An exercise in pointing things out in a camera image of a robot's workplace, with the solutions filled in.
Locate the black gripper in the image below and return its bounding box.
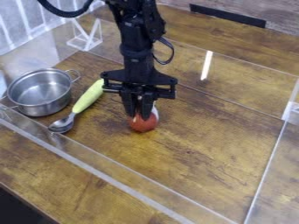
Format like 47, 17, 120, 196
100, 46, 177, 120

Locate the red white plush mushroom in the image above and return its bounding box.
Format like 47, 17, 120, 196
127, 98, 159, 133

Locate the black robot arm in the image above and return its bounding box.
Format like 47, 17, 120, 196
100, 0, 177, 120

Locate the silver metal pot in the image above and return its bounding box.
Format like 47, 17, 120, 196
4, 68, 80, 117

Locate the clear acrylic triangle stand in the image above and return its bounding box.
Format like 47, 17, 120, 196
67, 18, 103, 52

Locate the clear acrylic front barrier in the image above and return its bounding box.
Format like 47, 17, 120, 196
0, 103, 238, 224

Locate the black strip on table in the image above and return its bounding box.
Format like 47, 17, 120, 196
190, 3, 267, 28

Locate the spoon with green handle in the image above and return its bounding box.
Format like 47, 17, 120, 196
48, 79, 104, 133

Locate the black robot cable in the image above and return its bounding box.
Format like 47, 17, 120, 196
36, 0, 96, 18

